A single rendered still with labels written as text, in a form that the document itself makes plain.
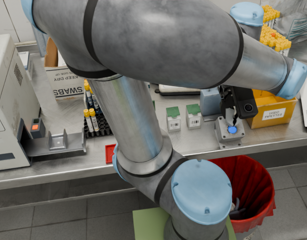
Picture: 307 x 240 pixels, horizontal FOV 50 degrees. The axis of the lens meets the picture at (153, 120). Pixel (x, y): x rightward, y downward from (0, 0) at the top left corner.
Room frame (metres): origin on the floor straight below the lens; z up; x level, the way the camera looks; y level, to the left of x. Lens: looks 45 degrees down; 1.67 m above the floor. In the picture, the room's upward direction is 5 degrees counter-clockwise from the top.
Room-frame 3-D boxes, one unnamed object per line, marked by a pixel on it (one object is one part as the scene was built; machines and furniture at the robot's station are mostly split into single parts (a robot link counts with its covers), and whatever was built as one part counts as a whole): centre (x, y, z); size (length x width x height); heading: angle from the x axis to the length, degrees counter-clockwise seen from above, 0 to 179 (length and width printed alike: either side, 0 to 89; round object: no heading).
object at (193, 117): (0.75, -0.13, 0.91); 0.05 x 0.04 x 0.07; 4
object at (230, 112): (0.68, -0.21, 0.99); 0.06 x 0.03 x 0.09; 4
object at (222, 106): (0.66, -0.21, 1.03); 0.05 x 0.02 x 0.09; 94
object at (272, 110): (0.77, -0.36, 0.92); 0.13 x 0.13 x 0.10; 6
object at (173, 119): (0.75, -0.06, 0.91); 0.05 x 0.04 x 0.07; 4
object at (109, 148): (0.65, 0.12, 0.88); 0.07 x 0.07 x 0.01; 4
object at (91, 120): (0.77, 0.14, 0.93); 0.17 x 0.09 x 0.11; 93
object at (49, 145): (0.68, 0.32, 0.92); 0.21 x 0.07 x 0.05; 94
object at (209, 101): (0.80, -0.21, 0.92); 0.10 x 0.07 x 0.10; 97
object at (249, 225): (0.79, -0.31, 0.22); 0.38 x 0.37 x 0.44; 94
